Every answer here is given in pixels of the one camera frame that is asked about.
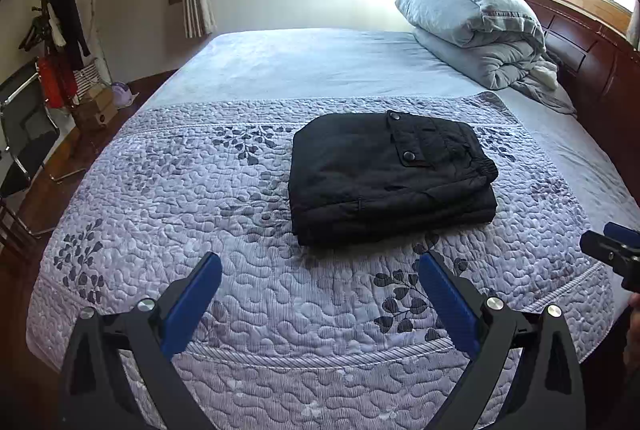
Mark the person's right hand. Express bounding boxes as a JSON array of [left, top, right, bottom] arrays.
[[627, 292, 640, 366]]

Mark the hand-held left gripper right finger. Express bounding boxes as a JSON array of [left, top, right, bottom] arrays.
[[417, 251, 587, 430]]

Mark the folded light grey comforter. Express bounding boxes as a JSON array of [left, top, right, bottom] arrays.
[[412, 29, 561, 91]]

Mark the black jacket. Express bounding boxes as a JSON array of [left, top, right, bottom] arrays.
[[288, 110, 498, 247]]

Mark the cardboard box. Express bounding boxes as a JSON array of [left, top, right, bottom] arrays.
[[72, 85, 119, 132]]

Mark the dark wooden chair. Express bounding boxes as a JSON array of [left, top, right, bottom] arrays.
[[0, 197, 43, 261]]

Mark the dark wooden headboard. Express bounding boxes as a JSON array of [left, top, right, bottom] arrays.
[[512, 0, 640, 191]]

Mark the white wire basket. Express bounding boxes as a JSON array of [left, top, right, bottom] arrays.
[[75, 60, 112, 97]]

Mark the grey-blue pillow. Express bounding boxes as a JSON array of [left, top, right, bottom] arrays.
[[395, 0, 547, 56]]

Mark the crumpled grey cloth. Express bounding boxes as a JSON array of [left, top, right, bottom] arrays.
[[510, 57, 579, 116]]

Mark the black metal-frame chair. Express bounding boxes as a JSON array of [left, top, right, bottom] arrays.
[[0, 60, 86, 236]]

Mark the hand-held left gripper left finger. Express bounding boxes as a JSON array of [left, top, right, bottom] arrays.
[[59, 251, 223, 430]]

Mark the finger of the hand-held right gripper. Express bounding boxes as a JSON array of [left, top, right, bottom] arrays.
[[580, 230, 640, 292], [603, 222, 640, 245]]

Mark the red hanging garment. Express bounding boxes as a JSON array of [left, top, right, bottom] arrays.
[[37, 55, 79, 109]]

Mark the black hanging garment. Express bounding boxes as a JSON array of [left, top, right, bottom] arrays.
[[47, 0, 92, 71]]

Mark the pale purple bag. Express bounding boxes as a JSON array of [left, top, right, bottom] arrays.
[[111, 82, 139, 109]]

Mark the purple quilted bedspread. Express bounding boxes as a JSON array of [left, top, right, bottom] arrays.
[[25, 91, 616, 430]]

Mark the bed with grey sheet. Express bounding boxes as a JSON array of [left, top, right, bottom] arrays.
[[145, 27, 640, 236]]

